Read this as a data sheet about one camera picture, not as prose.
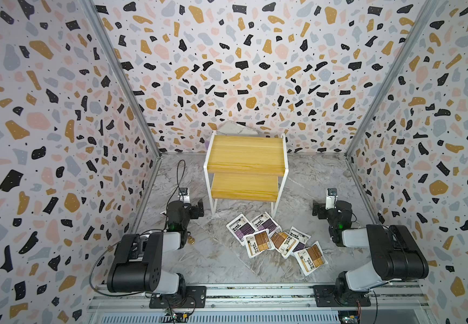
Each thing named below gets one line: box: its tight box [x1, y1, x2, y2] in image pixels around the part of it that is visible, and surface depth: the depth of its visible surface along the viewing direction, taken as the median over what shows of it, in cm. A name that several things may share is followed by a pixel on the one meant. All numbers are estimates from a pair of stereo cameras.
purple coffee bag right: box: [288, 225, 312, 252], surface depth 89 cm
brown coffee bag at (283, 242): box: [269, 230, 300, 259], surface depth 87 cm
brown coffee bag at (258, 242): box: [243, 228, 275, 259], surface depth 87 cm
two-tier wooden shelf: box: [202, 130, 290, 219], surface depth 78 cm
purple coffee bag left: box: [225, 213, 257, 247], surface depth 92 cm
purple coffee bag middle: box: [250, 211, 280, 233], surface depth 94 cm
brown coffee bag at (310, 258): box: [293, 240, 328, 277], surface depth 83 cm
